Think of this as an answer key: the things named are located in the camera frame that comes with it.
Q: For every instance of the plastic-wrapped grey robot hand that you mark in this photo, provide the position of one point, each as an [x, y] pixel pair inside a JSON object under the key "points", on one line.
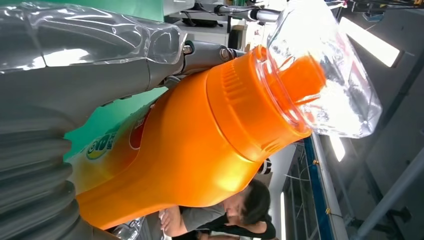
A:
{"points": [[66, 92]]}

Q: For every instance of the orange bottle with clear cap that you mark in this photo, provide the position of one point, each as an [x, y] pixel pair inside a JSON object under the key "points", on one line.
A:
{"points": [[198, 139]]}

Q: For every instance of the person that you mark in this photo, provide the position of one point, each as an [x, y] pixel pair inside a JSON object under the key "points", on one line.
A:
{"points": [[212, 215]]}

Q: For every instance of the white and black tube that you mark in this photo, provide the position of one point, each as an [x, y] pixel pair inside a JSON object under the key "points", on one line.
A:
{"points": [[265, 15]]}

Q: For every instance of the blue metal beam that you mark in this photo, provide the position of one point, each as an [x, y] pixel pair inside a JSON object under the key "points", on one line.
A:
{"points": [[314, 185]]}

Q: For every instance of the ceiling light panel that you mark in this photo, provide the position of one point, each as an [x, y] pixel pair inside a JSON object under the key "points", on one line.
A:
{"points": [[337, 149]]}

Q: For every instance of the grey metal pole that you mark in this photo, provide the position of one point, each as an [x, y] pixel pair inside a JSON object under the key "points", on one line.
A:
{"points": [[391, 198]]}

